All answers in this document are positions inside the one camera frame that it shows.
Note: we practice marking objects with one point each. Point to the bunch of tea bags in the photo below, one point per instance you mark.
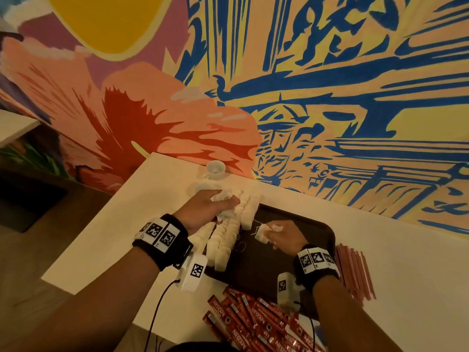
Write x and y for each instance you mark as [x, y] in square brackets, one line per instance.
[262, 233]

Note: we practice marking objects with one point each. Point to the person's right forearm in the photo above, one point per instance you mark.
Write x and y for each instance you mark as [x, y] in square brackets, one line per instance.
[352, 319]

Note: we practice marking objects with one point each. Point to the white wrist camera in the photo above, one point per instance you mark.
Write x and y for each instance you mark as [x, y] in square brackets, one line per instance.
[194, 272]
[287, 291]

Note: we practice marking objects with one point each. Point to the person's black shirt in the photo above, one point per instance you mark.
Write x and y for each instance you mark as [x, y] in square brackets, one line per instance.
[198, 347]

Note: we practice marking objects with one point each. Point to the pile of red Nescafe sachets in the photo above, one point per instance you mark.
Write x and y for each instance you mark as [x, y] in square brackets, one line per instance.
[256, 322]

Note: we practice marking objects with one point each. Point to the row of tea bags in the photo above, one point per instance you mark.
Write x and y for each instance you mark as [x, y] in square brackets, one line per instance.
[227, 245]

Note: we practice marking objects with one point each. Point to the person's right hand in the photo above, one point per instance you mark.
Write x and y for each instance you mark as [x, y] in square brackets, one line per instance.
[287, 236]

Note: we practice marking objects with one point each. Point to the white side table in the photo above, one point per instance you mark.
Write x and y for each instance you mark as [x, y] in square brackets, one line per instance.
[16, 126]

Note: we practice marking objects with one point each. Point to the dark brown tray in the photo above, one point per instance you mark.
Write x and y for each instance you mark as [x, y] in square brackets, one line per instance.
[293, 267]

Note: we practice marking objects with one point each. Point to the black marker wristband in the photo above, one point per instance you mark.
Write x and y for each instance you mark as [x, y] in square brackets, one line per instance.
[316, 266]
[163, 242]

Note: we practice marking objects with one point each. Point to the person's left forearm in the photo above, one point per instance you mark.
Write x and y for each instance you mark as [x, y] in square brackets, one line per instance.
[80, 304]

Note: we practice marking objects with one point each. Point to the small white cup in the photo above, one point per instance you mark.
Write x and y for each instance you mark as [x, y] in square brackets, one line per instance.
[202, 187]
[215, 168]

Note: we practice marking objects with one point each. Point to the person's left hand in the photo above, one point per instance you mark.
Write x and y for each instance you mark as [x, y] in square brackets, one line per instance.
[204, 211]

